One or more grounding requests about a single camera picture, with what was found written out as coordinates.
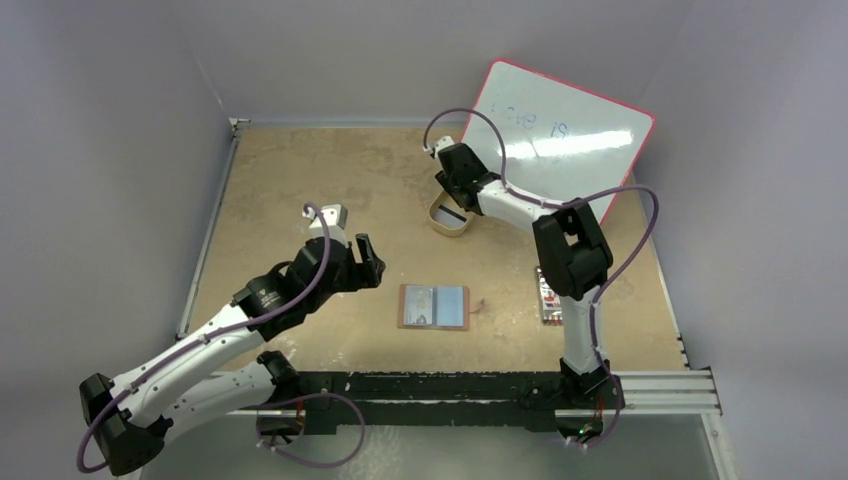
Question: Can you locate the pink leather card holder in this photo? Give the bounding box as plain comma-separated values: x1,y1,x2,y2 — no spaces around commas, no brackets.
396,284,486,331

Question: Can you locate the aluminium table frame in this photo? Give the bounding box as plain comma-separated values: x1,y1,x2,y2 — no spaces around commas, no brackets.
119,117,737,480

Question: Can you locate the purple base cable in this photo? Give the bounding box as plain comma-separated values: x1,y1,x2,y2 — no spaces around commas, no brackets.
564,377,631,452
255,388,370,469

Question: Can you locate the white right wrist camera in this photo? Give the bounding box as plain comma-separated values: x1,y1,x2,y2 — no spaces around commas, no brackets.
423,135,456,159

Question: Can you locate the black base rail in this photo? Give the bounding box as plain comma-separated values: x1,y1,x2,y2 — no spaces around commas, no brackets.
258,371,622,437

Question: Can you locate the pink framed whiteboard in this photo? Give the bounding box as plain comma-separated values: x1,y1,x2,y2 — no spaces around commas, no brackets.
462,60,655,231

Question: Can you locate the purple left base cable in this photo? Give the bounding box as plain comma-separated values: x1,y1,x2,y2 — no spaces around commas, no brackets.
255,388,370,469

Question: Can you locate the marker pen pack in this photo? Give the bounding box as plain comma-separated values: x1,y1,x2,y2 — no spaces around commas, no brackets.
535,267,563,326

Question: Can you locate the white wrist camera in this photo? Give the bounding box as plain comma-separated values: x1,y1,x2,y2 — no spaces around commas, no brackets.
304,204,348,245
423,135,456,159

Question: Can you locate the credit card lying in tray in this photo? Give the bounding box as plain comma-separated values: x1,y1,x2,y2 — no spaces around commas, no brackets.
437,205,467,228

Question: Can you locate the beige oval tray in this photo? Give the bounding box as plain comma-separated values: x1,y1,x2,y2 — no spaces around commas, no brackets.
428,192,475,238

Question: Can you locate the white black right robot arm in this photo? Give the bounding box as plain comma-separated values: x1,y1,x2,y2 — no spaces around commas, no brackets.
424,136,613,407

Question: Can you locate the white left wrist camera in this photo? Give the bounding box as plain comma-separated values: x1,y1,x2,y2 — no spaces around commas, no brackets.
304,204,348,245

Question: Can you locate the white VIP credit card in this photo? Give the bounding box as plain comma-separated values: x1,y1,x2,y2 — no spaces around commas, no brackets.
403,285,435,326

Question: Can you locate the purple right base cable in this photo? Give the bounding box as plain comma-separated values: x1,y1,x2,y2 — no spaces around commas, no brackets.
564,377,631,452

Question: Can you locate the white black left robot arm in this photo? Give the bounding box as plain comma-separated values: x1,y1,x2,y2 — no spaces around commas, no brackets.
76,233,386,477

